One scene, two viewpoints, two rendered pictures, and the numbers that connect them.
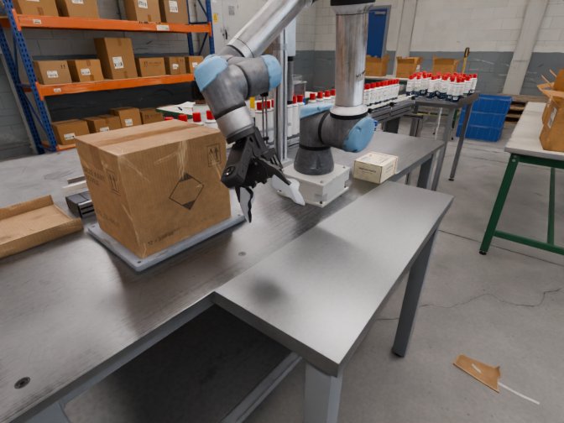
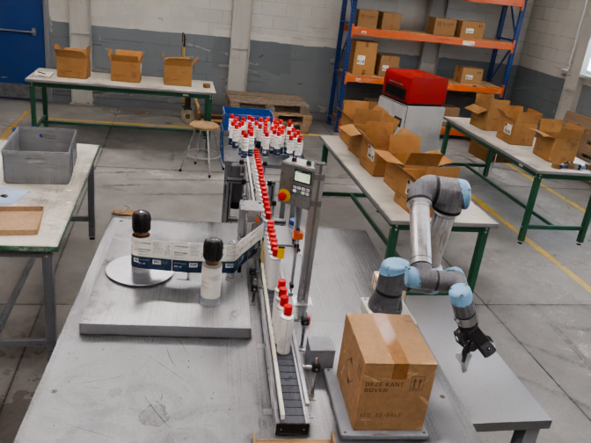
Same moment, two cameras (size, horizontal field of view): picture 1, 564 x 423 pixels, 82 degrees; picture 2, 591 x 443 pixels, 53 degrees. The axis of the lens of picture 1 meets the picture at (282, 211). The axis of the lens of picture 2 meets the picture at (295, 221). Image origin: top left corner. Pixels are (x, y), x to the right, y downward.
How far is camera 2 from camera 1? 2.11 m
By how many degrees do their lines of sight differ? 45
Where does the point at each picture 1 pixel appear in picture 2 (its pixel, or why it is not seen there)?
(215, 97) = (470, 309)
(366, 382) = not seen: outside the picture
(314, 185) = not seen: hidden behind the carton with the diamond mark
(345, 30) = (447, 227)
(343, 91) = (436, 258)
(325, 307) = (515, 401)
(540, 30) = (252, 15)
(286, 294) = (495, 404)
